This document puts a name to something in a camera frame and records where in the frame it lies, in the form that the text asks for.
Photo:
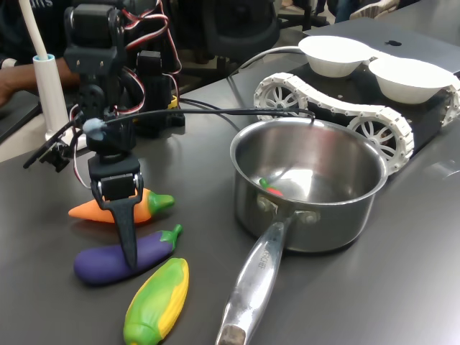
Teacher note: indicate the purple toy aubergine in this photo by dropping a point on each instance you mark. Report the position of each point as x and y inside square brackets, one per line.
[100, 262]

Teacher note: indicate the person's hand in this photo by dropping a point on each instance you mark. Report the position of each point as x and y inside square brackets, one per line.
[5, 84]

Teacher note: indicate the orange toy carrot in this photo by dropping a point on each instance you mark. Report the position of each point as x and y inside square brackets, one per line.
[90, 210]

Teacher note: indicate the pale grey putty lump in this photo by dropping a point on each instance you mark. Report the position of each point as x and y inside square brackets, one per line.
[94, 127]

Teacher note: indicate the green yellow toy corn cob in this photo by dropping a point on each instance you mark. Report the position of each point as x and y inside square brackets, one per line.
[158, 302]

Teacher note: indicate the black flat board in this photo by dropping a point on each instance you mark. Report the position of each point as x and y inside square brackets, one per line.
[14, 115]

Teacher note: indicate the person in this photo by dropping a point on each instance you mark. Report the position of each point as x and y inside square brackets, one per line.
[54, 28]

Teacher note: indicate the red toy chilli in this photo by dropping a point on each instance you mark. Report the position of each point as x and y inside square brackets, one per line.
[274, 189]

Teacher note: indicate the black office chair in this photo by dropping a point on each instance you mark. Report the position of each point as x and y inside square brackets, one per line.
[237, 25]

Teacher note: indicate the black chair base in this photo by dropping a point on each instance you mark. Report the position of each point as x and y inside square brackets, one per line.
[305, 16]

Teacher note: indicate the white bowl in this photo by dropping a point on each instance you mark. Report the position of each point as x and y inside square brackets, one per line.
[334, 57]
[409, 82]

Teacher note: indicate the tracked vehicle with white tracks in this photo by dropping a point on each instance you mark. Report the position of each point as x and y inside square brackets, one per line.
[400, 122]

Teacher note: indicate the person's foot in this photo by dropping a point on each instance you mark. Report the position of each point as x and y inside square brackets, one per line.
[375, 9]

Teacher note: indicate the black gripper camera board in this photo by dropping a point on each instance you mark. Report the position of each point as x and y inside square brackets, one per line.
[50, 154]

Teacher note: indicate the white post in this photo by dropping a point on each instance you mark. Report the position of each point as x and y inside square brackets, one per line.
[50, 93]

